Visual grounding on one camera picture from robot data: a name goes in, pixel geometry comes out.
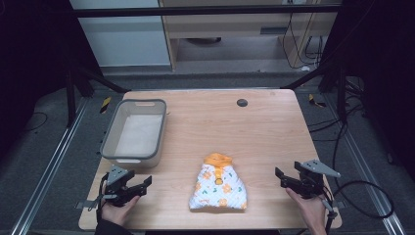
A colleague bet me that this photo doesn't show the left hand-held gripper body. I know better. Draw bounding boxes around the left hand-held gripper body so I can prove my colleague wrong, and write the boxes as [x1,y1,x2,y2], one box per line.
[102,165,132,208]

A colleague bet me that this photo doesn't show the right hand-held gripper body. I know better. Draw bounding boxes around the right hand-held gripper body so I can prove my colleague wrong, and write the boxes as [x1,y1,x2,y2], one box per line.
[296,159,342,200]

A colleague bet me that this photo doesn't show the white and orange baby dress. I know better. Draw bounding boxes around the white and orange baby dress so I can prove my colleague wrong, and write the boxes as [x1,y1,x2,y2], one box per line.
[188,152,249,212]

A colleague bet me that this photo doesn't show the person's left hand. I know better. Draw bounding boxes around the person's left hand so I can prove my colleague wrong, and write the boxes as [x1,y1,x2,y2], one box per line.
[100,194,141,227]

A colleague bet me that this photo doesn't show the person's right hand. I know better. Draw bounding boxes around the person's right hand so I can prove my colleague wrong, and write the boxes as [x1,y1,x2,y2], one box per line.
[285,188,328,235]

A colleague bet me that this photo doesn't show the grey plastic basket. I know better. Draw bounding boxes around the grey plastic basket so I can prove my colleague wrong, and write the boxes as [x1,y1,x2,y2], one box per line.
[99,98,168,170]

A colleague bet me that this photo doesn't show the yellow and black floor tape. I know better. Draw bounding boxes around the yellow and black floor tape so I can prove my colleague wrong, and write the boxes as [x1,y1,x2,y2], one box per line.
[307,93,328,109]
[99,96,113,115]

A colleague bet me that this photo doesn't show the black metal stand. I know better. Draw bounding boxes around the black metal stand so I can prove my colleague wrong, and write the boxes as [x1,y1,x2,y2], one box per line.
[63,62,131,129]
[280,62,348,123]

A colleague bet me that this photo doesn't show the black curtain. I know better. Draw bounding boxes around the black curtain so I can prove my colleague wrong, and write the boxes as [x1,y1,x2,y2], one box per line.
[321,0,415,182]
[0,0,101,161]

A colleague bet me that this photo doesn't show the white cabinet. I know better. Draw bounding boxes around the white cabinet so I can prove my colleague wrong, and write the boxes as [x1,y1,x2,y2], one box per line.
[69,0,172,69]

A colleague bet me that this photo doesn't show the light wooden desk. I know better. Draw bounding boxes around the light wooden desk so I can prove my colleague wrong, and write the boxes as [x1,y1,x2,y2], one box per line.
[158,0,343,71]

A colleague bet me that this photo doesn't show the left hand-held gripper cable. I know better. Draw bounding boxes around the left hand-held gripper cable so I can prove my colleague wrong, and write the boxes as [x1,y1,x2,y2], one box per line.
[95,172,112,223]

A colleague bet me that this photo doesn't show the aluminium floor rail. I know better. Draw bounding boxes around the aluminium floor rail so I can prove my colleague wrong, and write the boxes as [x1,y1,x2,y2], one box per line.
[9,97,91,235]
[325,93,408,235]

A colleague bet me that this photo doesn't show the bundle of black cables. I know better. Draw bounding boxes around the bundle of black cables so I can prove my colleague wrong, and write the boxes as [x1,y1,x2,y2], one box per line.
[307,76,371,143]

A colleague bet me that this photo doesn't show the black looped floor cable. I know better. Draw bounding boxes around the black looped floor cable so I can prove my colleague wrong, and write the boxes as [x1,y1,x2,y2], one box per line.
[332,121,395,219]

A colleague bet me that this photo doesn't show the thin black floor cable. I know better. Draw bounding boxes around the thin black floor cable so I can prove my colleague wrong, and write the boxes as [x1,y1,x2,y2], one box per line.
[23,111,49,133]

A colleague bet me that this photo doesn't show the hanging black desk cables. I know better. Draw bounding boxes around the hanging black desk cables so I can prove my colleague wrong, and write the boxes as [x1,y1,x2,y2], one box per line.
[281,12,325,71]

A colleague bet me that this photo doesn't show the black horizontal frame bar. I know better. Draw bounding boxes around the black horizontal frame bar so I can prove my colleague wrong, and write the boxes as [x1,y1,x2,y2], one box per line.
[69,4,343,19]

